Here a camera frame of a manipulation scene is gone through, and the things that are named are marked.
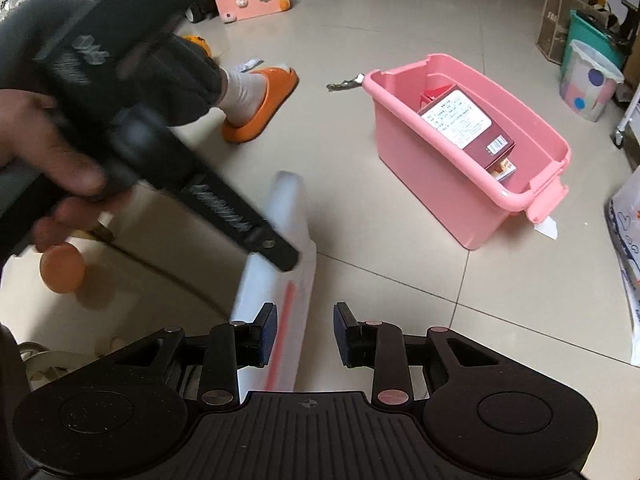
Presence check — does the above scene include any orange slipper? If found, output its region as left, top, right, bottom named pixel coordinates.
left=216, top=65, right=299, bottom=144

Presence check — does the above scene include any brown cardboard box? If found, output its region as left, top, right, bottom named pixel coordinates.
left=536, top=0, right=606, bottom=66

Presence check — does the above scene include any red small box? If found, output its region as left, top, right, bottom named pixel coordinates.
left=420, top=84, right=454, bottom=108

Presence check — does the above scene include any white rolling cart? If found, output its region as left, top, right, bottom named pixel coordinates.
left=612, top=88, right=640, bottom=150

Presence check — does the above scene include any dark grey trouser leg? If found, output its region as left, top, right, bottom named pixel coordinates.
left=1, top=0, right=224, bottom=126

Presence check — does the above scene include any teal plastic bin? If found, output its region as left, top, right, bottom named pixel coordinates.
left=560, top=10, right=626, bottom=75

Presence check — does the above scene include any white paper scrap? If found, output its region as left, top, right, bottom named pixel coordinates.
left=534, top=216, right=559, bottom=240

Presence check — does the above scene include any maroon cardboard box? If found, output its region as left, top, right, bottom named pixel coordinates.
left=418, top=84, right=515, bottom=170

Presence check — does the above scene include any person's left hand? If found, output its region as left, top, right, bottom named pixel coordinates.
left=1, top=89, right=132, bottom=252

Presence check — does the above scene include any pink plastic storage bin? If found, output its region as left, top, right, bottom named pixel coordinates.
left=363, top=53, right=572, bottom=250

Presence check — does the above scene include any white pink dotted bucket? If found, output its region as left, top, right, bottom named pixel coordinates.
left=560, top=39, right=625, bottom=122

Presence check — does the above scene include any silver foil wrapper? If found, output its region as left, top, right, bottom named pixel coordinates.
left=326, top=73, right=366, bottom=92

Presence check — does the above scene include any white sock foot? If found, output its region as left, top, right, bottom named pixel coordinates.
left=216, top=68, right=267, bottom=128

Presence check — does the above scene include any white printed plastic bag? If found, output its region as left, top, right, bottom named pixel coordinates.
left=604, top=169, right=640, bottom=366

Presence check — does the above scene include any orange ball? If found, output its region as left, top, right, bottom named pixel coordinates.
left=39, top=243, right=86, bottom=294

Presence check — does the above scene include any colourful printed flat box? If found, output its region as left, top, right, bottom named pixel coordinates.
left=488, top=158, right=516, bottom=182

